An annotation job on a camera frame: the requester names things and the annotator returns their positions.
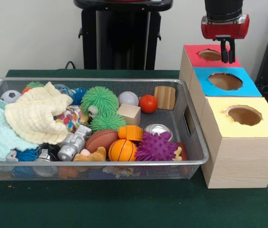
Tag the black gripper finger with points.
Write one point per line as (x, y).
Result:
(232, 52)
(223, 52)

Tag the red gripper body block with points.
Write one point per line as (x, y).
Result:
(219, 31)

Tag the cream knitted cloth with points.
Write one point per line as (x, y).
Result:
(34, 114)

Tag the wooden box with three holes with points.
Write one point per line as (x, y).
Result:
(243, 161)

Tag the shallow silver mesh bin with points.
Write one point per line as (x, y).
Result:
(148, 169)

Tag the small orange ball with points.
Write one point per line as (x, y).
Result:
(148, 103)

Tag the silver drink can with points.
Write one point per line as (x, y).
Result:
(159, 129)

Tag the plain wooden cube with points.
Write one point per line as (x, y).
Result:
(129, 114)

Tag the purple spiky ball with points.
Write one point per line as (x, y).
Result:
(156, 147)

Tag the orange ridged plastic toy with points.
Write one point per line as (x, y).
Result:
(130, 132)

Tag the green puffer toy with eyes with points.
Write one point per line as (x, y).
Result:
(99, 98)

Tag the orange toy basketball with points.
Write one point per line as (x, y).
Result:
(122, 150)

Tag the grey plastic toy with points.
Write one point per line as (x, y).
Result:
(74, 143)

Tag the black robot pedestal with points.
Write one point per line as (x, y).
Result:
(124, 35)

